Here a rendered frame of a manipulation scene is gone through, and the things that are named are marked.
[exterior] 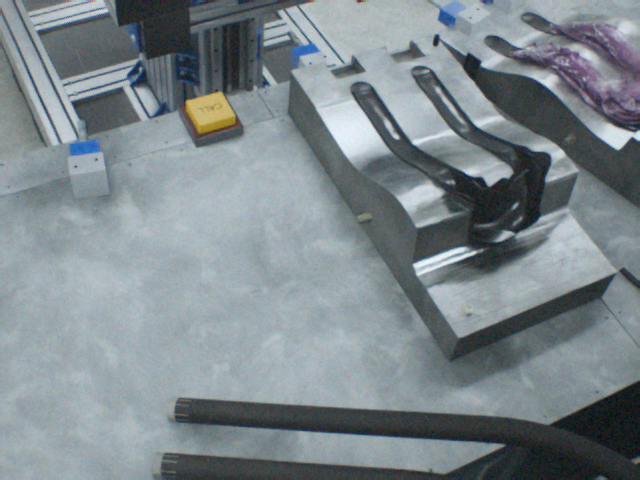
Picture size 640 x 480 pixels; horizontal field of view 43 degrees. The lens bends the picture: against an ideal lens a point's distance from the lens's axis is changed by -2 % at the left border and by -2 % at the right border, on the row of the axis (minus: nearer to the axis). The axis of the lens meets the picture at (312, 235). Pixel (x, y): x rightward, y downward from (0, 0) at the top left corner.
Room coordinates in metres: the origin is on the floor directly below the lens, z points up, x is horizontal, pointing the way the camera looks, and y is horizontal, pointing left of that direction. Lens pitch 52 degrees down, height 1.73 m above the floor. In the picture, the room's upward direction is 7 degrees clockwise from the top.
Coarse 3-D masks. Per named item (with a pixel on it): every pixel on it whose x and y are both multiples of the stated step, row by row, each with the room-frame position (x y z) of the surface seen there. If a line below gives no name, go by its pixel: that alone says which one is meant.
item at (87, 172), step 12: (84, 120) 0.88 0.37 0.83; (84, 132) 0.85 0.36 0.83; (72, 144) 0.82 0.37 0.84; (84, 144) 0.82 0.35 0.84; (96, 144) 0.83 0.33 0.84; (72, 156) 0.79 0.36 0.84; (84, 156) 0.79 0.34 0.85; (96, 156) 0.79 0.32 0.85; (72, 168) 0.76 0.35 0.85; (84, 168) 0.76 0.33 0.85; (96, 168) 0.77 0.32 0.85; (72, 180) 0.75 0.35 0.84; (84, 180) 0.76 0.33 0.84; (96, 180) 0.76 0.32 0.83; (84, 192) 0.75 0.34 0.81; (96, 192) 0.76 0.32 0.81; (108, 192) 0.77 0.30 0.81
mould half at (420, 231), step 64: (320, 64) 1.00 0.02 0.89; (384, 64) 1.02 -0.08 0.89; (448, 64) 1.04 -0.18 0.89; (320, 128) 0.89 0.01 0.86; (448, 128) 0.90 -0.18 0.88; (512, 128) 0.90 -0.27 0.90; (384, 192) 0.73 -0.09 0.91; (384, 256) 0.71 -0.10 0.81; (448, 256) 0.68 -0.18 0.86; (512, 256) 0.69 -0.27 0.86; (576, 256) 0.71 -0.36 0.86; (448, 320) 0.58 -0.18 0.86; (512, 320) 0.60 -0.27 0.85
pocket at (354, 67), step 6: (354, 60) 1.03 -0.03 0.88; (336, 66) 1.02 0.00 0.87; (342, 66) 1.02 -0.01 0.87; (348, 66) 1.03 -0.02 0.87; (354, 66) 1.03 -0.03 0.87; (360, 66) 1.02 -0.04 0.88; (336, 72) 1.02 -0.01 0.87; (342, 72) 1.02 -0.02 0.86; (348, 72) 1.03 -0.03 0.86; (354, 72) 1.03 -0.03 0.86; (360, 72) 1.01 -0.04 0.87; (336, 78) 1.01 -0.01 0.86
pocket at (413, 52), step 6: (414, 42) 1.09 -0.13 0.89; (402, 48) 1.09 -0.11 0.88; (408, 48) 1.09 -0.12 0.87; (414, 48) 1.08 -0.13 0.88; (390, 54) 1.07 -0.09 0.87; (396, 54) 1.07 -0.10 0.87; (402, 54) 1.08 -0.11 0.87; (408, 54) 1.09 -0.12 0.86; (414, 54) 1.08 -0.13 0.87; (420, 54) 1.07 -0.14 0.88; (396, 60) 1.07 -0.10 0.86; (402, 60) 1.07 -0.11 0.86; (408, 60) 1.07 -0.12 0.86
